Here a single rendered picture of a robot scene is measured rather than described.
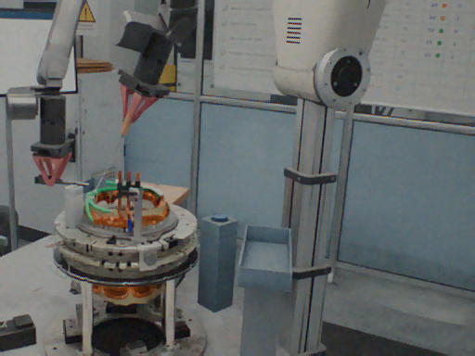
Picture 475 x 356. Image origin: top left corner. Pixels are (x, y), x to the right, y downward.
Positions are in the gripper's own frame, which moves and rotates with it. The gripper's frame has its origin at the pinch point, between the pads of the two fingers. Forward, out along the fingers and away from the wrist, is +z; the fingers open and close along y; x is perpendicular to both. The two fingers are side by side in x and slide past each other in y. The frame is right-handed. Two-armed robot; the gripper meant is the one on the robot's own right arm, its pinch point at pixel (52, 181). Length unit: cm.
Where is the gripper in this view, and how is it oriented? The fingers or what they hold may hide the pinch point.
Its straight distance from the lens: 129.9
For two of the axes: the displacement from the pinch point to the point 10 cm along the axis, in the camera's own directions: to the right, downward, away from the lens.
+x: 9.9, 1.0, -1.3
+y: -1.5, 2.5, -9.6
